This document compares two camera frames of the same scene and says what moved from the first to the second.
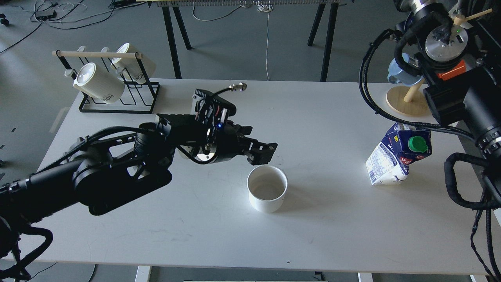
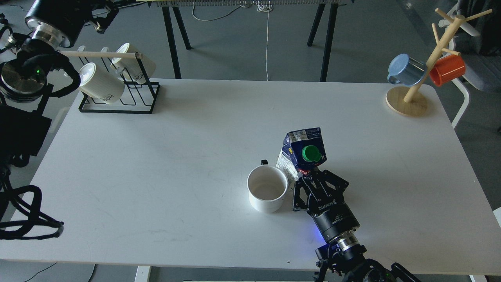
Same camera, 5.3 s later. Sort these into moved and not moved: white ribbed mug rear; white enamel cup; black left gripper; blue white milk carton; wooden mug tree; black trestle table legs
Moved: blue white milk carton; black left gripper
Not moved: white enamel cup; wooden mug tree; black trestle table legs; white ribbed mug rear
